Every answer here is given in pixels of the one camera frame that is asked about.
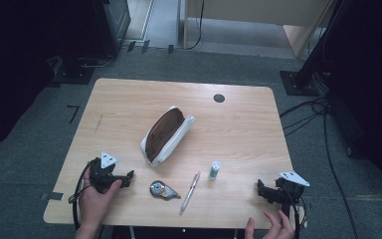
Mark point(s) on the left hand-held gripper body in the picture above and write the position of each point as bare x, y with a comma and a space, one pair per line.
101, 176

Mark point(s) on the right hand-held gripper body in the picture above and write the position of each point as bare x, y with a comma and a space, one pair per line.
288, 192

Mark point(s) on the white and green glue stick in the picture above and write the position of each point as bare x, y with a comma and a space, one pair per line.
214, 171

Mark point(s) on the white pencil case brown lining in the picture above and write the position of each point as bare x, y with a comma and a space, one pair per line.
165, 136

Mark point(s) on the person's left hand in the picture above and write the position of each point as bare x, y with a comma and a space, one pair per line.
93, 205

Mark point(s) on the person's right hand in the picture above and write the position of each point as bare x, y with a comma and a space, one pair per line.
278, 229

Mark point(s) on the correction tape dispenser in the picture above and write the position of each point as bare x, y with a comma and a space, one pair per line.
161, 190

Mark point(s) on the silver pen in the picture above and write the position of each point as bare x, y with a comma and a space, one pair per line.
189, 193

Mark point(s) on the black round table grommet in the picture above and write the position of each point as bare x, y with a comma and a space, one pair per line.
219, 98

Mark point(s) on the black metal stand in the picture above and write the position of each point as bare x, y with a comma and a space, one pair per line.
311, 59

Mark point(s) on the black cabinet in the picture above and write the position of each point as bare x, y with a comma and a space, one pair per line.
111, 26

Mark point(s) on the black stand base plate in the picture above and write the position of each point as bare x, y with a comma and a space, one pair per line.
74, 73

